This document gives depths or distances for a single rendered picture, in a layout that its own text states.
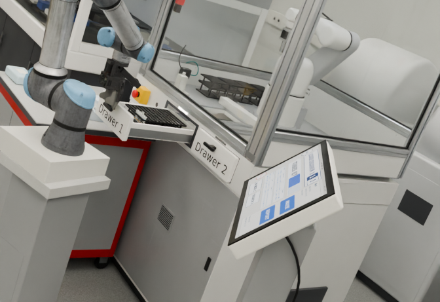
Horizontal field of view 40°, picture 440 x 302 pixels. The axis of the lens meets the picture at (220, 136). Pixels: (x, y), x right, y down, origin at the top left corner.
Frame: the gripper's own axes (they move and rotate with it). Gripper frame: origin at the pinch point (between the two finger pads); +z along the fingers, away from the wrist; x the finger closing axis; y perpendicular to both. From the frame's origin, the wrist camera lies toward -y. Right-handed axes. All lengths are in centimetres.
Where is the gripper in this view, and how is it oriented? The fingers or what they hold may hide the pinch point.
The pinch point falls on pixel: (110, 107)
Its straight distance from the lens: 257.2
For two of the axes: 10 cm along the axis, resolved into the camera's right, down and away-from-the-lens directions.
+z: -3.3, 9.0, 2.8
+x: 5.4, 4.2, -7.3
